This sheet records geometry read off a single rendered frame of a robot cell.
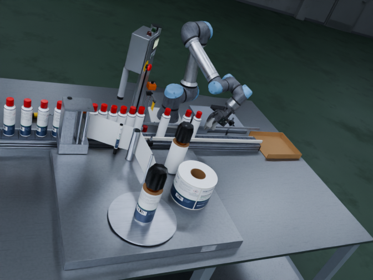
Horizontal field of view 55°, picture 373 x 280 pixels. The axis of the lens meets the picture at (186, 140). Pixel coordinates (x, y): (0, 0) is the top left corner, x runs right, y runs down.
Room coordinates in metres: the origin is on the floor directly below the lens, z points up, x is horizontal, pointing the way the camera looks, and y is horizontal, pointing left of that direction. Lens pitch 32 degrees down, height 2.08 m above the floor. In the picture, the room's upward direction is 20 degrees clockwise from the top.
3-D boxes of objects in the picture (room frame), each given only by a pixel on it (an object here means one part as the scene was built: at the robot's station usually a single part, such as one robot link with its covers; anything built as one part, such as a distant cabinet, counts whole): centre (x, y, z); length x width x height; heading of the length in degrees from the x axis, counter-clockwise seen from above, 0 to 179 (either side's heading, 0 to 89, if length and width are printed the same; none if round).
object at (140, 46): (1.76, 0.37, 1.38); 0.17 x 0.10 x 0.19; 177
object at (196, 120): (1.90, -0.02, 0.98); 0.05 x 0.05 x 0.20
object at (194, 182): (1.41, -0.11, 0.95); 0.20 x 0.20 x 0.14
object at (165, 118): (1.80, 0.16, 0.98); 0.05 x 0.05 x 0.20
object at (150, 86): (1.79, 0.27, 1.05); 0.10 x 0.04 x 0.33; 32
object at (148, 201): (1.15, 0.06, 1.04); 0.09 x 0.09 x 0.29
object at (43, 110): (1.45, 0.71, 0.98); 0.05 x 0.05 x 0.20
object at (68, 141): (1.44, 0.54, 1.01); 0.14 x 0.13 x 0.26; 122
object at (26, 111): (1.41, 0.78, 0.98); 0.05 x 0.05 x 0.20
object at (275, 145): (2.28, -0.61, 0.85); 0.30 x 0.26 x 0.04; 122
